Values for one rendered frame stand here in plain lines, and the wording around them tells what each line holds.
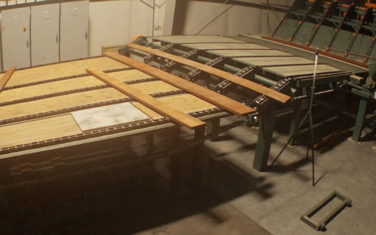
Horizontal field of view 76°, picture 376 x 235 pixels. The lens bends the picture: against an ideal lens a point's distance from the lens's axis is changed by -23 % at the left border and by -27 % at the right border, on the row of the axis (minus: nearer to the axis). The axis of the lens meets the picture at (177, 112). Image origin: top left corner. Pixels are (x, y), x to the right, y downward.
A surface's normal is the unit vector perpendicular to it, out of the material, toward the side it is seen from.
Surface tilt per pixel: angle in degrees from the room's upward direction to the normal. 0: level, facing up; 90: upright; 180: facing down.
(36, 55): 90
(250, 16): 87
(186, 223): 0
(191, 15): 87
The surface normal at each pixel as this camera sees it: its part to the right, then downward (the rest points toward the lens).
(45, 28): 0.53, 0.31
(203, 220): 0.04, -0.94
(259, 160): -0.85, 0.16
